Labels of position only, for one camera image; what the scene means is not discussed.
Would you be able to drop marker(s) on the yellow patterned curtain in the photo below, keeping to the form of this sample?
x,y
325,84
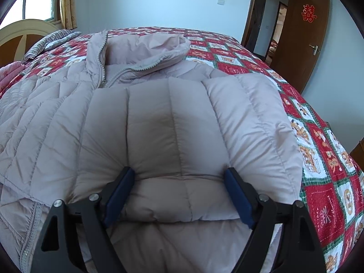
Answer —
x,y
68,5

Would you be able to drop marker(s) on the wooden cabinet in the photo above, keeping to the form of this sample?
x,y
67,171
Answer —
x,y
359,150

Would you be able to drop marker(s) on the window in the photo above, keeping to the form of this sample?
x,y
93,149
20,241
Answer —
x,y
39,0

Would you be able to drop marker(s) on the cream wooden headboard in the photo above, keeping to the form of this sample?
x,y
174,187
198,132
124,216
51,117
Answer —
x,y
17,38

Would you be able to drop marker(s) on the beige puffer jacket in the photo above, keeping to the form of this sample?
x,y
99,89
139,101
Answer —
x,y
170,119

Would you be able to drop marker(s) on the red patchwork printed quilt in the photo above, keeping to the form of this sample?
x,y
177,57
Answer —
x,y
321,204

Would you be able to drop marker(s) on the striped grey pillow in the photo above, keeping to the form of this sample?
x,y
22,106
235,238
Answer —
x,y
48,44

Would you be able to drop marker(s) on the red paper door decoration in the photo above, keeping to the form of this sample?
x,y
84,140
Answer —
x,y
308,13

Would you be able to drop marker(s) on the brown wooden door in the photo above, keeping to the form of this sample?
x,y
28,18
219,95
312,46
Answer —
x,y
298,48

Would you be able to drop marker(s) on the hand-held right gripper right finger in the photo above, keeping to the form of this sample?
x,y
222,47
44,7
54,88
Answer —
x,y
237,196

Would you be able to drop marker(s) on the pink cloth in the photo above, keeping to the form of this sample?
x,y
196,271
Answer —
x,y
8,75

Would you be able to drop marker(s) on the brown wooden door frame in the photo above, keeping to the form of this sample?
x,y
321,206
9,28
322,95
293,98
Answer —
x,y
250,11

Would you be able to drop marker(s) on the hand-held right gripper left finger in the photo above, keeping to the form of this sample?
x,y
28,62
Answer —
x,y
121,193

